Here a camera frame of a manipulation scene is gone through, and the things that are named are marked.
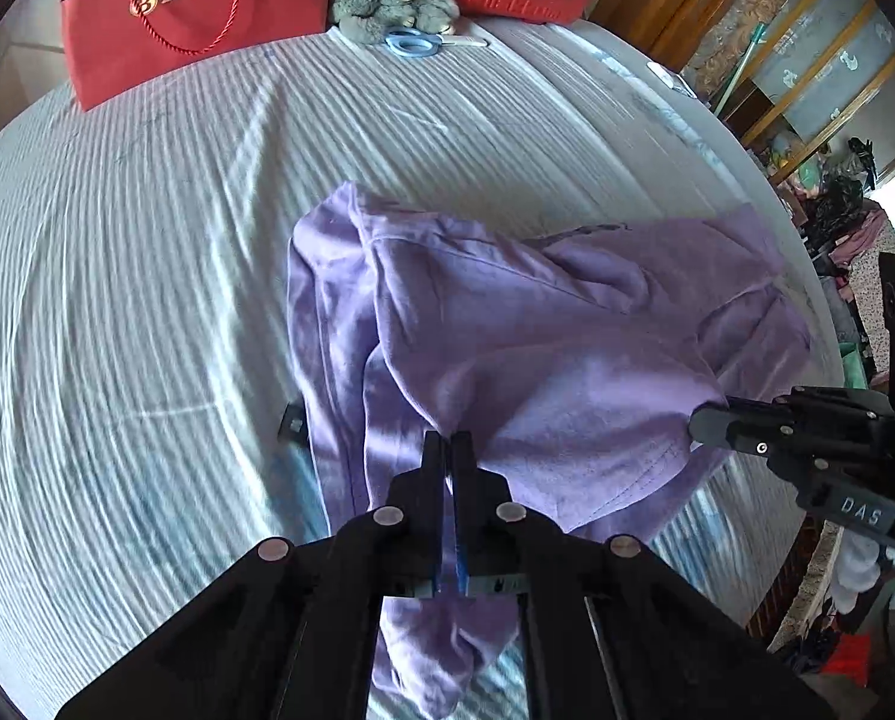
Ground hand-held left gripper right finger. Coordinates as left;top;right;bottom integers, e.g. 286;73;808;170
452;431;839;720

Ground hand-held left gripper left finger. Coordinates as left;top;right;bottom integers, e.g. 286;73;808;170
53;431;450;720

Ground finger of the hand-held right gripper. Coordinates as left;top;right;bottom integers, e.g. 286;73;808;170
773;386;895;422
687;401;893;467

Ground purple shirt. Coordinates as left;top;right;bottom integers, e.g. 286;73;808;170
286;180;812;720

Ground cluttered clothes pile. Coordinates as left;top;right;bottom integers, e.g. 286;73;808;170
770;135;895;278

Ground green plastic container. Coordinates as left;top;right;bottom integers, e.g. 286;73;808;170
837;341;879;391

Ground small black object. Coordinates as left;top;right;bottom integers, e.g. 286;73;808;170
278;400;310;449

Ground red plastic bag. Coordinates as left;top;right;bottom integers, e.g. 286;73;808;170
822;634;872;687

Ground green pole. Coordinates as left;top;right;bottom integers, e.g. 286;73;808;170
716;24;765;112

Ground patterned wardrobe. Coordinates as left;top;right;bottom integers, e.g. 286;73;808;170
680;0;895;181

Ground blue scissors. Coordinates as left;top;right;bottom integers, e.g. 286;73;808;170
383;28;488;59

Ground grey plush toy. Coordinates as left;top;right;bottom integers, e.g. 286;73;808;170
326;0;461;44

